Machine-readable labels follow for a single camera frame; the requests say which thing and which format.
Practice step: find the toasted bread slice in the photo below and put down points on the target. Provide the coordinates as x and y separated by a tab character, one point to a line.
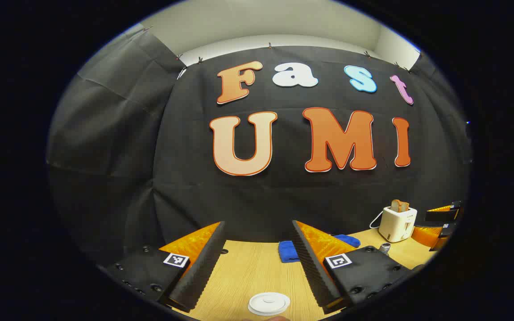
395	206
405	207

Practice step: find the blue towel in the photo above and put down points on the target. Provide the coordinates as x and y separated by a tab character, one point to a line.
286	252

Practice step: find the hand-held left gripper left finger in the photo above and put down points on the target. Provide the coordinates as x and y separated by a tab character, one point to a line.
199	276

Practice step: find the silver water bottle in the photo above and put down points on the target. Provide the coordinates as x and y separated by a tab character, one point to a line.
385	248

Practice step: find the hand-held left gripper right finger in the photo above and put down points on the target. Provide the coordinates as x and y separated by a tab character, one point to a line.
315	272

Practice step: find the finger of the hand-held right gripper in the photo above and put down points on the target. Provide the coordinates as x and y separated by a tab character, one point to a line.
426	235
440	215

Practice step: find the black backdrop cloth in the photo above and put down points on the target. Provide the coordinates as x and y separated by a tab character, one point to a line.
172	200

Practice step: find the white toaster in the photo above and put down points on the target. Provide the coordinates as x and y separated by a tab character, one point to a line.
397	225

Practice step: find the white teacup lid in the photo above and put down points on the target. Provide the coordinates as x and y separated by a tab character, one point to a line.
269	303

